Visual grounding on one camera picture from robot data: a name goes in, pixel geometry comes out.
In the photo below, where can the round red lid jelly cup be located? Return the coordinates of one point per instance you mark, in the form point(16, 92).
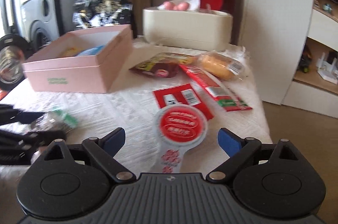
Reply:
point(178, 129)

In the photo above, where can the red yellow meat packet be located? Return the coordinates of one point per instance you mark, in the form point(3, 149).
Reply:
point(164, 65)

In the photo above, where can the red flat snack packet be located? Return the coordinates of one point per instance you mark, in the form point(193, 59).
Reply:
point(183, 94)

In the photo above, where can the white router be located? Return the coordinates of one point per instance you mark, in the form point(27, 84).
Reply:
point(327, 70)

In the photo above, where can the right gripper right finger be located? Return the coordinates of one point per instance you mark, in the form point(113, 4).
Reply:
point(242, 153)

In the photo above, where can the white wall cabinet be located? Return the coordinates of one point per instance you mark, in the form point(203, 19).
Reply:
point(274, 32)

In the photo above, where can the black plum snack bag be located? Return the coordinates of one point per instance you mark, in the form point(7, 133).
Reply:
point(101, 13)

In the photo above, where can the grey speaker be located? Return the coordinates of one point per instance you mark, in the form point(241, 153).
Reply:
point(42, 22)

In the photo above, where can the green clear snack packet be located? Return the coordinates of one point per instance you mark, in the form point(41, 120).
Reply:
point(57, 119)

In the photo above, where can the bread bun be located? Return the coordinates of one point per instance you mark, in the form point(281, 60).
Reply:
point(223, 67)

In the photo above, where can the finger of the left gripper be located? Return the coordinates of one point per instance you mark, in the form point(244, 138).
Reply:
point(25, 117)
point(39, 137)

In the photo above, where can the blue snack packet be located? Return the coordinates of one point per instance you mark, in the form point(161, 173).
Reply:
point(91, 51)

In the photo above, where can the toy car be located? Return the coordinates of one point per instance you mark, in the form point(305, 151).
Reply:
point(305, 60)

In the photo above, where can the pink ball ornament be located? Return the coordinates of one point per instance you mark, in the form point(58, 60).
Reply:
point(169, 5)

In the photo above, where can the yellow noodle snack packet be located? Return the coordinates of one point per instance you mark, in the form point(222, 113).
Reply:
point(70, 52)

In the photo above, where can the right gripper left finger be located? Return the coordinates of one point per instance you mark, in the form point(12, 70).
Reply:
point(102, 151)

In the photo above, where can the cream tissue box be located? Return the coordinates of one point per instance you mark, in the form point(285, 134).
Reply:
point(201, 30)

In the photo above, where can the long red green snack packet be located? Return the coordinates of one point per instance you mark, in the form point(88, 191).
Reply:
point(222, 95)

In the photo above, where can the pink cardboard box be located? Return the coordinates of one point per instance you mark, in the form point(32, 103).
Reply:
point(85, 74)

